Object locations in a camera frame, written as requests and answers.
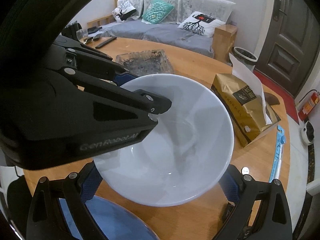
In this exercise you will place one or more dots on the white lace sofa cover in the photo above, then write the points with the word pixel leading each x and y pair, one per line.
pixel 200 5

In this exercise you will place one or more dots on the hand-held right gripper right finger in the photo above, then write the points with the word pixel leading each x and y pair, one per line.
pixel 230 187

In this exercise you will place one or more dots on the blue toothbrush packet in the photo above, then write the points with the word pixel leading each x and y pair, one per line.
pixel 278 152

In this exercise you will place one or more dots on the red fire extinguisher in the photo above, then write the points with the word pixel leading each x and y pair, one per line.
pixel 308 105

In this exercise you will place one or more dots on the wooden sofa with grey cushion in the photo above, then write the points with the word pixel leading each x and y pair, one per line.
pixel 162 33

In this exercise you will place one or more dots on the dark brown door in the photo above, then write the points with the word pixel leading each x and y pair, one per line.
pixel 282 42

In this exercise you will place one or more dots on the wine glass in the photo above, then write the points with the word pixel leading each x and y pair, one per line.
pixel 81 35

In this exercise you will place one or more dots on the dark brown flat object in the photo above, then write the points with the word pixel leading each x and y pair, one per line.
pixel 272 98

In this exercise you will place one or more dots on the white pillow with root print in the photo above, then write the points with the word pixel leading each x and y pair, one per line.
pixel 200 23

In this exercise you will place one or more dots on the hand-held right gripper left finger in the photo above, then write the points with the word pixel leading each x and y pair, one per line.
pixel 91 187

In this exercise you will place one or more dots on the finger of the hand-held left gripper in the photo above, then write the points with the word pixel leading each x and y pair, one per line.
pixel 150 102
pixel 125 78

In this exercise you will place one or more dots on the glass ashtray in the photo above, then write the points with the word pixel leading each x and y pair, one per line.
pixel 145 62

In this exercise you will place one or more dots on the trash bin with black bag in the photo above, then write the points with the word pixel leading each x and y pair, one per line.
pixel 246 57

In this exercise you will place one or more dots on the red doormat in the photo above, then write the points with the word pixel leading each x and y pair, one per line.
pixel 280 87

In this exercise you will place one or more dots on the gold tissue box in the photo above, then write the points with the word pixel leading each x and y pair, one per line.
pixel 237 105

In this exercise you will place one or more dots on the black remote control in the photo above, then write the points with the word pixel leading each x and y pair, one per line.
pixel 106 42

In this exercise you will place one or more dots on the white bowl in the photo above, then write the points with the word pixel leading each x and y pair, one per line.
pixel 175 130

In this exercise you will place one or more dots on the black electric kettle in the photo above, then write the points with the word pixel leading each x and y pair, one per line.
pixel 71 30

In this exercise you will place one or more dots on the teal leaf pillow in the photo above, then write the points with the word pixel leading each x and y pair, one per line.
pixel 157 11

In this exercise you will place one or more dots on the black and white tree pillow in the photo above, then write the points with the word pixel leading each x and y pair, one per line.
pixel 123 10

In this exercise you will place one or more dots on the blue plate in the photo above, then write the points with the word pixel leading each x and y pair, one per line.
pixel 120 220

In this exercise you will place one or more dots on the small silver coin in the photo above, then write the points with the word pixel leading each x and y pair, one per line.
pixel 245 170

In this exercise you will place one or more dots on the small white and black appliance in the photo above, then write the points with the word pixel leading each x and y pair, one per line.
pixel 308 132

